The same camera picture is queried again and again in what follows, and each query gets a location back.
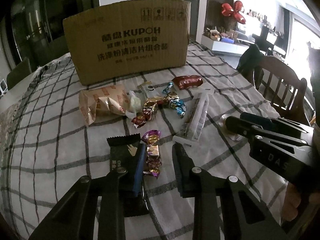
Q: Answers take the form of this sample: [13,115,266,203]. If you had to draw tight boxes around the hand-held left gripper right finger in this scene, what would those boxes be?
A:
[172,142,293,240]

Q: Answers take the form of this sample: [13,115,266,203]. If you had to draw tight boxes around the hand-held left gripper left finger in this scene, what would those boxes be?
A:
[29,144,150,240]

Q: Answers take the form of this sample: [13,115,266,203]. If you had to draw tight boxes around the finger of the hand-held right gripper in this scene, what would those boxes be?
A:
[224,116,309,147]
[239,112,314,134]

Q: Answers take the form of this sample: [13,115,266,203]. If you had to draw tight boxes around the round silver foil snack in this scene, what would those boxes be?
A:
[219,114,242,142]

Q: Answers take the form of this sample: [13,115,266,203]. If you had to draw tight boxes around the purple gold candy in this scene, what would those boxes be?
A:
[141,129,161,146]
[142,159,162,180]
[146,144,162,161]

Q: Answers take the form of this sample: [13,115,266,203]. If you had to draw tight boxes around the black snack packet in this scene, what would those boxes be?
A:
[106,134,150,217]

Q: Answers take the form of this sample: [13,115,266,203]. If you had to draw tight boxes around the brown cardboard box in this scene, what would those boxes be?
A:
[62,0,192,86]

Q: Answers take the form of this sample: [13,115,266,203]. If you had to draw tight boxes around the person's right hand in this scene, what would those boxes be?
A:
[282,180,320,221]

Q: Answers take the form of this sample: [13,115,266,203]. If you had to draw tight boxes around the clear brown stick packet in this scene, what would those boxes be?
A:
[179,97,201,137]

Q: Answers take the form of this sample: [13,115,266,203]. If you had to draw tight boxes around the small red wrapped candy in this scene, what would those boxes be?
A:
[132,116,148,128]

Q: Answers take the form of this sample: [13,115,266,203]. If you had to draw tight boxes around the wooden chair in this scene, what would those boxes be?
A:
[252,55,313,126]

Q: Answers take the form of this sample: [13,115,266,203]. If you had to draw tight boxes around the large blue wrapped candy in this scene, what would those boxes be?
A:
[170,99,187,118]

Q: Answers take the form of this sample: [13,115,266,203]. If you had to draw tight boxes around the dark jacket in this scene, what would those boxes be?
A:
[236,44,268,78]

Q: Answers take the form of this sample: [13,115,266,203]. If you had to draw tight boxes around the gold red wrapped candy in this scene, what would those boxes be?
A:
[142,96,164,120]

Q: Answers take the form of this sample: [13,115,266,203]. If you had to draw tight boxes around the red brown snack packet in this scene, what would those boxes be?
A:
[171,75,203,91]

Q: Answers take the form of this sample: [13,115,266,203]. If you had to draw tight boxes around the pale green wrapped snack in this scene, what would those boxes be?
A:
[126,91,143,118]

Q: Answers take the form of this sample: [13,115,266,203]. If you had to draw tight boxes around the tan printed bread bag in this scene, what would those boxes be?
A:
[79,84,132,127]

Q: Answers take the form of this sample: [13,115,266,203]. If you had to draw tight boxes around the small blue wrapped candy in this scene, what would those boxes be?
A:
[161,82,175,93]

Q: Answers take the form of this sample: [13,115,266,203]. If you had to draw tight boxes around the white low cabinet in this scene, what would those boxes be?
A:
[201,34,251,56]

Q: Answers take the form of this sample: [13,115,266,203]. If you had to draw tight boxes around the checked white tablecloth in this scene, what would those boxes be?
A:
[0,39,315,240]

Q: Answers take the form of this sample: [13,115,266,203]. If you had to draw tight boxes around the row of small bottles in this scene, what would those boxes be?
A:
[246,9,268,22]

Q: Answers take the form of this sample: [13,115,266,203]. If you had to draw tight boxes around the red flower balloon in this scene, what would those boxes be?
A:
[220,1,247,25]

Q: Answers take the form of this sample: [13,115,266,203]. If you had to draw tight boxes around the dark upholstered chair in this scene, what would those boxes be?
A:
[6,57,33,91]

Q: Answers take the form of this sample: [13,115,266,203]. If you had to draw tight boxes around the dark glass door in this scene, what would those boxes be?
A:
[10,0,98,66]

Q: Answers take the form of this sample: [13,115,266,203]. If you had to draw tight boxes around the white sachet with black ring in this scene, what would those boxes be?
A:
[138,80,161,98]

